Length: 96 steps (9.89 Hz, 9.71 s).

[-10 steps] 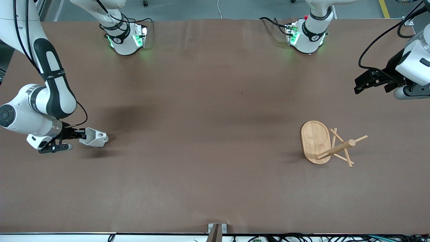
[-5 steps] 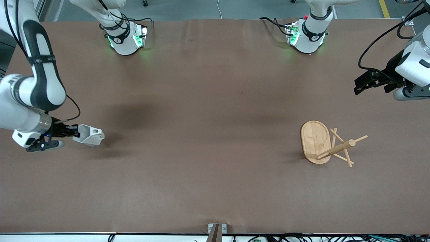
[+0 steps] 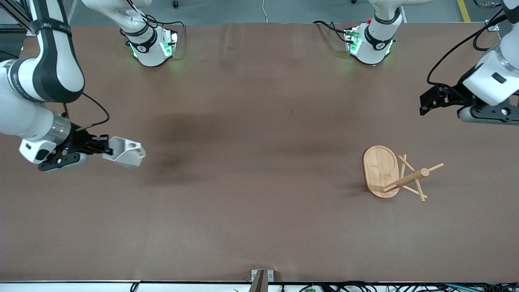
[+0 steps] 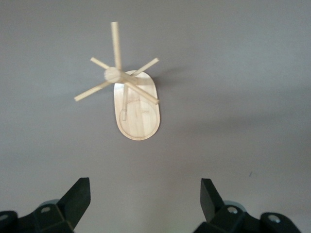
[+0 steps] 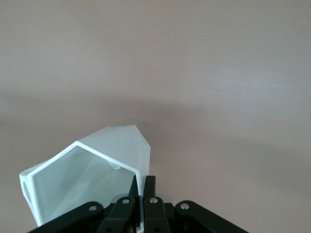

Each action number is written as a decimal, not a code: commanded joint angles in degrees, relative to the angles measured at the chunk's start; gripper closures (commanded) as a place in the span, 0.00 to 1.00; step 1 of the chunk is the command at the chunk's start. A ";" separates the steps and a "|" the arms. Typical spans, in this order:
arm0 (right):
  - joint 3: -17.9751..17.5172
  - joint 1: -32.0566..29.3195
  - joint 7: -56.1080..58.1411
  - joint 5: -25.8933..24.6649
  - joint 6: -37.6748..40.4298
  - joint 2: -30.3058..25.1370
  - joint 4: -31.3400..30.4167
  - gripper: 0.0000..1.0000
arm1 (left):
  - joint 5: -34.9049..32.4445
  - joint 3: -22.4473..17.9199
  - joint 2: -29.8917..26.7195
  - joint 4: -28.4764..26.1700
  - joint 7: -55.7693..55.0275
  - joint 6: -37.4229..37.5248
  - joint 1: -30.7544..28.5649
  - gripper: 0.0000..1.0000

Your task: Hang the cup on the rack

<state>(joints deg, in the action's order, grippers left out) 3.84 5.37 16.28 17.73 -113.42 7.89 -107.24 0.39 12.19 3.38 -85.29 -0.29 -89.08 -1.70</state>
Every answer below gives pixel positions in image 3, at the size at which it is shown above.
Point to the brown table cover sheet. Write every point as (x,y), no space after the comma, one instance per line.
(243,162)

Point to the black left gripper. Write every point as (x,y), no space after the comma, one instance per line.
(453,94)

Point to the wooden cup rack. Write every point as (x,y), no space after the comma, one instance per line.
(379,170)

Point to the white faceted cup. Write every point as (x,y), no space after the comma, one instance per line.
(125,156)

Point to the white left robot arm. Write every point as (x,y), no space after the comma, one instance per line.
(377,44)

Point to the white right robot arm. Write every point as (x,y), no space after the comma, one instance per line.
(52,61)

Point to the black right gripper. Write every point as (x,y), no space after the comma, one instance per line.
(78,140)

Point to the grey metal table bracket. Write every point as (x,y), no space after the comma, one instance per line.
(271,275)

